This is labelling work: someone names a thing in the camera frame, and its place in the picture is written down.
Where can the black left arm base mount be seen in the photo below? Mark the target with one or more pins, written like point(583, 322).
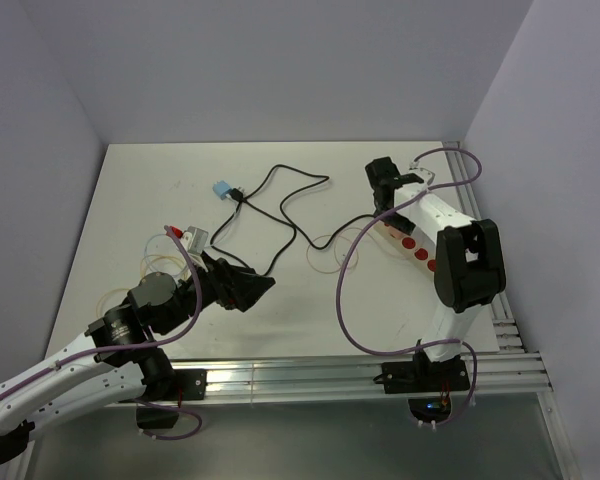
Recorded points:
point(188, 385)

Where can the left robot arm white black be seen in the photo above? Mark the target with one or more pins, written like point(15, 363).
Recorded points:
point(119, 357)

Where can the aluminium frame rail front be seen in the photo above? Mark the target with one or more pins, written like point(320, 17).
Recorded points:
point(344, 378)

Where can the left wrist camera grey red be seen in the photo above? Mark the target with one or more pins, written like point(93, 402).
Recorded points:
point(193, 239)

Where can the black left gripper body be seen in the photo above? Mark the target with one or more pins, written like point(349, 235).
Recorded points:
point(215, 289)

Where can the blue charger plug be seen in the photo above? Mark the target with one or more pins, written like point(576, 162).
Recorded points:
point(222, 190)

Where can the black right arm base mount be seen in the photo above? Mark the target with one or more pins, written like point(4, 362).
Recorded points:
point(428, 384)

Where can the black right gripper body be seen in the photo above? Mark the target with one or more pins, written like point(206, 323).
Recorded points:
point(394, 219)

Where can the beige power strip red sockets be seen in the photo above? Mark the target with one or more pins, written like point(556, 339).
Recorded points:
point(416, 248)

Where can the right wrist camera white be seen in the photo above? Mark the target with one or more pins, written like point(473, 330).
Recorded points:
point(423, 175)

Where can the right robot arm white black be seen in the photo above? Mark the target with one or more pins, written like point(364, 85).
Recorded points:
point(469, 267)

